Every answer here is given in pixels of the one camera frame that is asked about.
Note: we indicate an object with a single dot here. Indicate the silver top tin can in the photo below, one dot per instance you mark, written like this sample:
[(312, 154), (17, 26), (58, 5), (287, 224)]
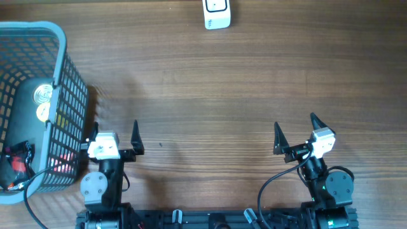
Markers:
[(42, 93)]

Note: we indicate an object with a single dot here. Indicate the white barcode scanner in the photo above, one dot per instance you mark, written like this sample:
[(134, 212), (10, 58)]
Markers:
[(217, 14)]

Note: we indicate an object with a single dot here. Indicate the red juice carton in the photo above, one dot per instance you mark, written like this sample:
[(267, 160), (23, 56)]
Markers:
[(64, 163)]

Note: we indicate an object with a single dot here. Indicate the yellow lid jar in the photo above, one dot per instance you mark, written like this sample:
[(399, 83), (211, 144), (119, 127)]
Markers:
[(43, 111)]

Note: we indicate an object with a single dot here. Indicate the black red snack packet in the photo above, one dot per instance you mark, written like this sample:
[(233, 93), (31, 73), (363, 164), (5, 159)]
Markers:
[(16, 167)]

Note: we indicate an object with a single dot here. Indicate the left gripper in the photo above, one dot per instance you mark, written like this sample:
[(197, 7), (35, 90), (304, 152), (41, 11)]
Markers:
[(128, 156)]

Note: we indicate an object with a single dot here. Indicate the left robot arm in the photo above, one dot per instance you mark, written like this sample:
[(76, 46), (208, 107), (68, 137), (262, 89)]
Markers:
[(102, 190)]

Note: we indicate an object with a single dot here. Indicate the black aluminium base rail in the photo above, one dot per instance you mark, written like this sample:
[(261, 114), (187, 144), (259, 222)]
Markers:
[(275, 218)]

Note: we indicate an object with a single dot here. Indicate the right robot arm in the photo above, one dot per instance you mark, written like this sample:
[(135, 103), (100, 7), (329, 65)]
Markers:
[(330, 188)]

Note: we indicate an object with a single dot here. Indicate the grey plastic mesh basket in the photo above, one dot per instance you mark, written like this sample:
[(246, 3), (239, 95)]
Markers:
[(33, 53)]

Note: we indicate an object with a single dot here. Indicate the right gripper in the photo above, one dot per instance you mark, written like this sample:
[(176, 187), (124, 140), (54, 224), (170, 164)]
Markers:
[(282, 145)]

